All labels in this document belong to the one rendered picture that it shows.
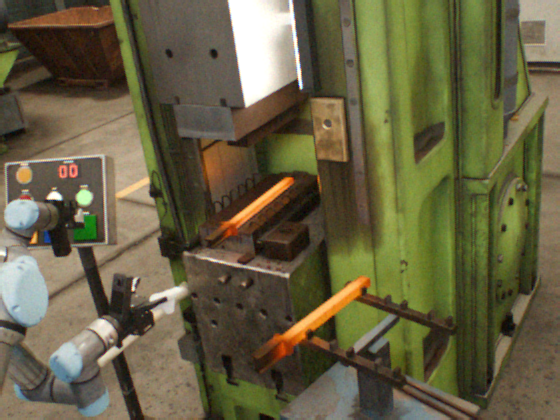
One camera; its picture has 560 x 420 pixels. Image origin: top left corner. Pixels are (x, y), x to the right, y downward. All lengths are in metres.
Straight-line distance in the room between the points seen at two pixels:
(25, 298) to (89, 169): 0.90
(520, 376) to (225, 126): 1.66
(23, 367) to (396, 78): 1.10
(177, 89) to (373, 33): 0.55
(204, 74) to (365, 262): 0.69
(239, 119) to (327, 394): 0.76
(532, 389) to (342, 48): 1.65
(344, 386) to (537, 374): 1.26
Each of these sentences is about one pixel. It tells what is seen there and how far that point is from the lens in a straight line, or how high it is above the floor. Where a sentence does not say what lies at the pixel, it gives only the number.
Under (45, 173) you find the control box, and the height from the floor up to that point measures 1.16.
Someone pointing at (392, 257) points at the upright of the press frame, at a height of 0.90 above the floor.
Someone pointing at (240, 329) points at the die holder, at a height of 0.68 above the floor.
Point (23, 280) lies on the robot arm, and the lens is 1.27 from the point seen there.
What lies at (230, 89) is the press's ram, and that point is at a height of 1.41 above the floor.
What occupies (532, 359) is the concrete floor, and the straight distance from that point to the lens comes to 2.94.
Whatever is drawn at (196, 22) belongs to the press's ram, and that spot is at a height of 1.58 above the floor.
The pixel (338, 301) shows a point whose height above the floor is 0.94.
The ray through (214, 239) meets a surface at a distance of 1.82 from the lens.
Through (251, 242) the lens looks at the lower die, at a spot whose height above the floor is 0.96.
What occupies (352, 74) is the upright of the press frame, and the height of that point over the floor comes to 1.42.
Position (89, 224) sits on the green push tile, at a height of 1.02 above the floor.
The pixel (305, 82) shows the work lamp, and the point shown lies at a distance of 1.70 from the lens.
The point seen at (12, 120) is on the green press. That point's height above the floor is 0.18.
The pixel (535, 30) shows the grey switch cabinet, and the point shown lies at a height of 0.41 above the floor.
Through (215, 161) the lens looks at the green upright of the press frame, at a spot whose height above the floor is 1.10.
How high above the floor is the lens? 1.83
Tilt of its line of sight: 26 degrees down
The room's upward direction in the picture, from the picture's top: 8 degrees counter-clockwise
